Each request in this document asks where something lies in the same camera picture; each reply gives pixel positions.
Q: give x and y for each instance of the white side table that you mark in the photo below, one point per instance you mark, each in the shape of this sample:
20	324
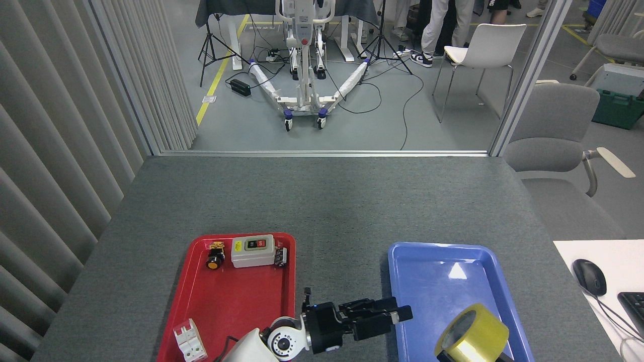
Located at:
619	261

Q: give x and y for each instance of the small black electrical component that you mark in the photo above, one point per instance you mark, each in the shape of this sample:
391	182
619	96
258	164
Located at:
281	257

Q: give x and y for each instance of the white plastic chair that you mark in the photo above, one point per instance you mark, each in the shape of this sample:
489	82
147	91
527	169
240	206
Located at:
495	42

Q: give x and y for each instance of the white circuit breaker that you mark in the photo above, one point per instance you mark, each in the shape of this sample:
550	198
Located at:
190	342

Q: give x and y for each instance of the white stand on wheels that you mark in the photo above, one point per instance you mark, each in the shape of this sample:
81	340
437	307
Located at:
304	75

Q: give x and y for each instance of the black keyboard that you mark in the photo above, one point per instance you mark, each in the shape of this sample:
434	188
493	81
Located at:
635	309

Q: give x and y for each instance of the silver post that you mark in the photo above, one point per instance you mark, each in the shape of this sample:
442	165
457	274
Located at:
528	75

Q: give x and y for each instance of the grey chair on castors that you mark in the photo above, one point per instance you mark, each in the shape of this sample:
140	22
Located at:
621	48

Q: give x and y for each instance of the yellow tape roll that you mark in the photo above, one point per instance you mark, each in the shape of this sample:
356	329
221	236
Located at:
485	334

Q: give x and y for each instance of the white power strip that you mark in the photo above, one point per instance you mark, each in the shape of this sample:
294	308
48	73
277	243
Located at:
273	56

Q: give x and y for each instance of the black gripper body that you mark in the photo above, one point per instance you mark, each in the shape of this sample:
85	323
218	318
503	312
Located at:
327	327

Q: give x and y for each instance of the white box lid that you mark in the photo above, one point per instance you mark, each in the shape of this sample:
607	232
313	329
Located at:
621	78

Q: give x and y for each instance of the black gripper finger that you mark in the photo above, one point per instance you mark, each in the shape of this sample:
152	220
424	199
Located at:
367	305
443	358
377	324
504	358

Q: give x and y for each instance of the person in light trousers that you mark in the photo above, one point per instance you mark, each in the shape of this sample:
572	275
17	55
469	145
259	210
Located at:
440	25

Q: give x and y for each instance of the person in dark shorts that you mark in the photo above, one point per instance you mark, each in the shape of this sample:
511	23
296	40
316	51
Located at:
497	6

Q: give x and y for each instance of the black computer mouse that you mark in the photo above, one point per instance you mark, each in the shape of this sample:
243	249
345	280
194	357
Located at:
589	276

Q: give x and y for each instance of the black power adapter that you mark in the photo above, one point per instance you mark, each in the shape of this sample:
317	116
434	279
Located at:
240	87

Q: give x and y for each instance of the black orange push button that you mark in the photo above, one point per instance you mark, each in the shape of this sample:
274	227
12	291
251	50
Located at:
215	261

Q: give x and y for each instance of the grey office chair with armrest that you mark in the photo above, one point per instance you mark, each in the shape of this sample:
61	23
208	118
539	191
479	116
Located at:
551	125

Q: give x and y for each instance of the blue plastic tray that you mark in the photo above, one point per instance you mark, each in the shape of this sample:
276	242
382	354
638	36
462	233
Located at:
427	281

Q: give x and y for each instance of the grey two-button switch box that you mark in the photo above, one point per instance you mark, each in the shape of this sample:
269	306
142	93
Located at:
251	255

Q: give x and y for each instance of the black tripod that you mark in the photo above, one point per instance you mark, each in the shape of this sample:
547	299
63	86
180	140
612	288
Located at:
211	45
381	45

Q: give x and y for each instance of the red plastic tray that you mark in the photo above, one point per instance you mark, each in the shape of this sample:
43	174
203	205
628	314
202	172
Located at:
226	296

